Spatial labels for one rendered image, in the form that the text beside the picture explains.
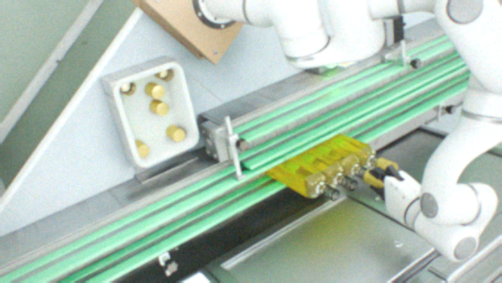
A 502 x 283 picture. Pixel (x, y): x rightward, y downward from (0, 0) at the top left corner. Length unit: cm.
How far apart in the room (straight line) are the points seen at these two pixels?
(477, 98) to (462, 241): 26
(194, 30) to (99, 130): 33
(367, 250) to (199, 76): 61
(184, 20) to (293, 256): 61
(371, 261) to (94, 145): 70
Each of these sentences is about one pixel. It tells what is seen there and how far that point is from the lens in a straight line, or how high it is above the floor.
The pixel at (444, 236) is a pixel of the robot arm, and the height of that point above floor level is 142.
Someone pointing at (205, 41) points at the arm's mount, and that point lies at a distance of 118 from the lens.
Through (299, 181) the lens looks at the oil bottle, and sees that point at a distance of 117.
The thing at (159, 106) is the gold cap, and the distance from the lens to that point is 118.
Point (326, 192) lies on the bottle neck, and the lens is 113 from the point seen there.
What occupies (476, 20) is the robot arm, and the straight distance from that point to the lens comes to 83.
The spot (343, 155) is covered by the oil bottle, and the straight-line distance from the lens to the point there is 124.
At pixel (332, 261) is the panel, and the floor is 118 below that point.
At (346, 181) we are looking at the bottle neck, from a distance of 116.
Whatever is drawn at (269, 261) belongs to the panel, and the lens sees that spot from 118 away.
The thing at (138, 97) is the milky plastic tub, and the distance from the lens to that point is 120.
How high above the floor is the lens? 186
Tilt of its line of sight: 51 degrees down
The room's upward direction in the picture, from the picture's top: 117 degrees clockwise
